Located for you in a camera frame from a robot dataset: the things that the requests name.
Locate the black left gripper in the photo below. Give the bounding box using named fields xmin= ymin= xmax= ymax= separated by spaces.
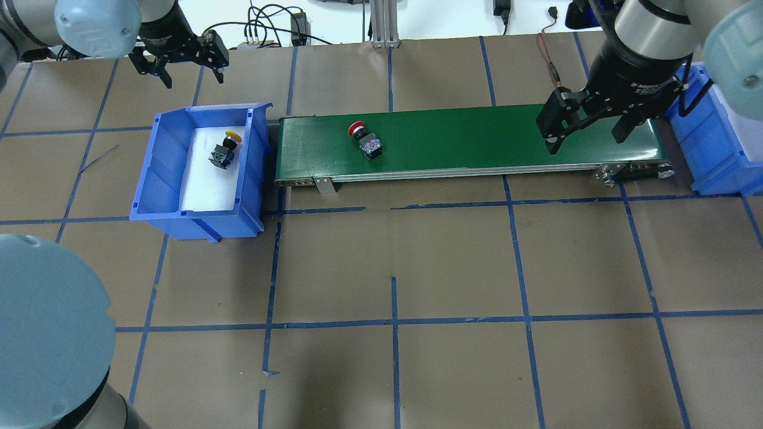
xmin=130 ymin=9 xmax=229 ymax=89

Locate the blue bin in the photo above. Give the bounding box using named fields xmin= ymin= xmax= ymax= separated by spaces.
xmin=666 ymin=85 xmax=762 ymax=196
xmin=129 ymin=102 xmax=271 ymax=243

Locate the white foam in bin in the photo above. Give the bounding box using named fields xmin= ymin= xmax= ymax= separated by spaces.
xmin=179 ymin=126 xmax=245 ymax=212
xmin=714 ymin=87 xmax=762 ymax=162

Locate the aluminium frame post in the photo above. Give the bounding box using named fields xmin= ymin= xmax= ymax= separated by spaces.
xmin=370 ymin=0 xmax=400 ymax=49

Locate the blue bin on left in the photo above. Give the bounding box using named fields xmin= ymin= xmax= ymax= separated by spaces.
xmin=129 ymin=102 xmax=271 ymax=243

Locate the white foam in left bin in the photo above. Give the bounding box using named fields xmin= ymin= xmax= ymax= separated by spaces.
xmin=179 ymin=126 xmax=245 ymax=212

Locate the black power adapter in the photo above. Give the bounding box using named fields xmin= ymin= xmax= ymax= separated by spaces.
xmin=290 ymin=12 xmax=310 ymax=46

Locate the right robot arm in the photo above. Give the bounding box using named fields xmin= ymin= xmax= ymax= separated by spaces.
xmin=536 ymin=1 xmax=762 ymax=155

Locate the green conveyor belt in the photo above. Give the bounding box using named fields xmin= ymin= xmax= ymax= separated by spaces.
xmin=274 ymin=105 xmax=675 ymax=192

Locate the white foam in right bin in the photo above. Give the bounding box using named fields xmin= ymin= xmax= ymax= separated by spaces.
xmin=714 ymin=87 xmax=762 ymax=162

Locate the blue bin on right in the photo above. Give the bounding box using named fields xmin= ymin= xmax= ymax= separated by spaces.
xmin=666 ymin=85 xmax=762 ymax=196

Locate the red black wire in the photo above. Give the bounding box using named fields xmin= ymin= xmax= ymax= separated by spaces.
xmin=537 ymin=7 xmax=564 ymax=90

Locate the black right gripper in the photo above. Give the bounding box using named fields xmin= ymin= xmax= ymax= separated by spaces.
xmin=536 ymin=32 xmax=686 ymax=156

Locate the red push button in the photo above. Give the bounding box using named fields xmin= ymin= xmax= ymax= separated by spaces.
xmin=347 ymin=120 xmax=383 ymax=160

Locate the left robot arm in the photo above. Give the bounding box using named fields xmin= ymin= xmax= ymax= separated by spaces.
xmin=2 ymin=60 xmax=236 ymax=428

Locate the yellow push button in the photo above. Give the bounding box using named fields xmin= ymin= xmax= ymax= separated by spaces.
xmin=208 ymin=131 xmax=243 ymax=169

